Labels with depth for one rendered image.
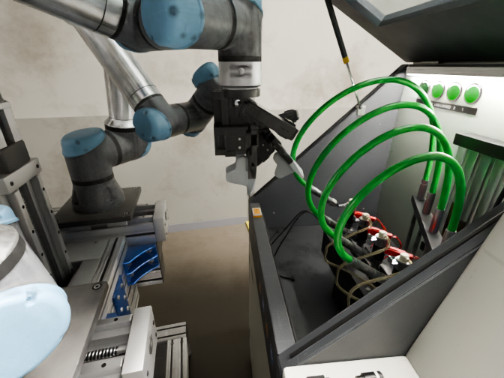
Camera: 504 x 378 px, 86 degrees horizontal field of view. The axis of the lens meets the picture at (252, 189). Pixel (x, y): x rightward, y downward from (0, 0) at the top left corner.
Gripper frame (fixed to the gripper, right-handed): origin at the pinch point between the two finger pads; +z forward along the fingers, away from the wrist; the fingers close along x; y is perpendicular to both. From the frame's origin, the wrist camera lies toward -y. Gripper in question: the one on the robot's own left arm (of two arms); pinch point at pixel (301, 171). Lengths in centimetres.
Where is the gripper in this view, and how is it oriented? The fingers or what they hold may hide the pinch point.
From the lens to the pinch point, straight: 70.3
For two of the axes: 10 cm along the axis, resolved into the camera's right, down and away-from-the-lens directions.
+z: 6.7, 7.4, 0.8
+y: -7.4, 6.4, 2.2
